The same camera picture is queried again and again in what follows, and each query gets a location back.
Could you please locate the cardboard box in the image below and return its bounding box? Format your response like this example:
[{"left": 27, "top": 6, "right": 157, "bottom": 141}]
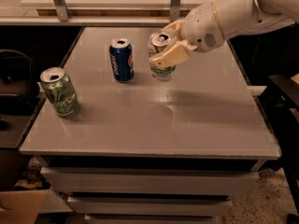
[{"left": 0, "top": 182, "right": 50, "bottom": 224}]

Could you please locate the grey drawer cabinet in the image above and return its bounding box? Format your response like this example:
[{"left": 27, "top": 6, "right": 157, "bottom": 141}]
[{"left": 21, "top": 28, "right": 279, "bottom": 224}]

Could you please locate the blue pepsi can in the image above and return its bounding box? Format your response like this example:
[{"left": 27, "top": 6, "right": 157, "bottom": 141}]
[{"left": 109, "top": 38, "right": 134, "bottom": 82}]

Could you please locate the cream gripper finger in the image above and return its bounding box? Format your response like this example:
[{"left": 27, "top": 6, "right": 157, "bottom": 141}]
[
  {"left": 149, "top": 40, "right": 197, "bottom": 69},
  {"left": 163, "top": 20, "right": 185, "bottom": 38}
]

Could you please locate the green soda can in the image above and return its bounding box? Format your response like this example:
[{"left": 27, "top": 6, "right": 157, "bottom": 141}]
[{"left": 40, "top": 67, "right": 78, "bottom": 117}]

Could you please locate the white shelf with metal brackets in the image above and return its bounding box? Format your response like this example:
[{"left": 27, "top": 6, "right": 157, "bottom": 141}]
[{"left": 0, "top": 0, "right": 215, "bottom": 26}]

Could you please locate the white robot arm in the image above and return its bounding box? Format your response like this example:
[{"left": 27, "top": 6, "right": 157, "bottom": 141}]
[{"left": 149, "top": 0, "right": 299, "bottom": 68}]

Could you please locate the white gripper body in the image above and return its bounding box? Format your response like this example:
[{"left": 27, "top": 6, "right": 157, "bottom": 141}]
[{"left": 180, "top": 0, "right": 256, "bottom": 53}]

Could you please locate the white 7up can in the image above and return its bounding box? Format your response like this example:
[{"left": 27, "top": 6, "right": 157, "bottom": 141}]
[{"left": 148, "top": 30, "right": 176, "bottom": 81}]

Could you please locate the black chair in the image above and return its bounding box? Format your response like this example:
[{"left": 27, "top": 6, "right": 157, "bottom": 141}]
[{"left": 0, "top": 49, "right": 40, "bottom": 131}]

